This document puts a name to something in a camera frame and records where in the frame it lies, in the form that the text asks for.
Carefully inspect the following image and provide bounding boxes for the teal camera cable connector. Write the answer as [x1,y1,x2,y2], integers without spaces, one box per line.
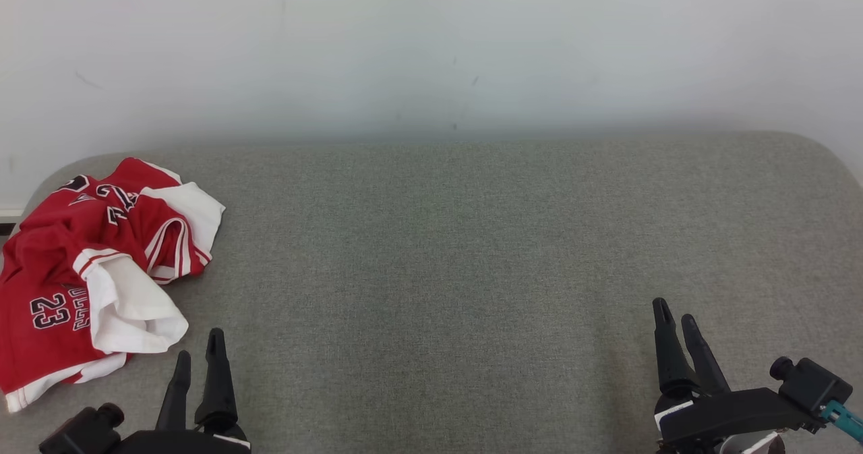
[821,400,863,443]

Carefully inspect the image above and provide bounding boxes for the red white jersey shirt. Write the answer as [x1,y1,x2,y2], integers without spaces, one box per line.
[0,157,227,355]

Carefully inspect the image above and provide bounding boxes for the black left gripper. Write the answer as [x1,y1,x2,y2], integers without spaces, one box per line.
[108,328,251,454]

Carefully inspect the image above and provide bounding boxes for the red Bulls 23 shorts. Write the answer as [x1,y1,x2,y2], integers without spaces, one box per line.
[0,265,129,414]

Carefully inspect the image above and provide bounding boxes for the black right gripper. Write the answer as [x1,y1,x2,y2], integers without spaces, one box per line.
[652,297,820,454]

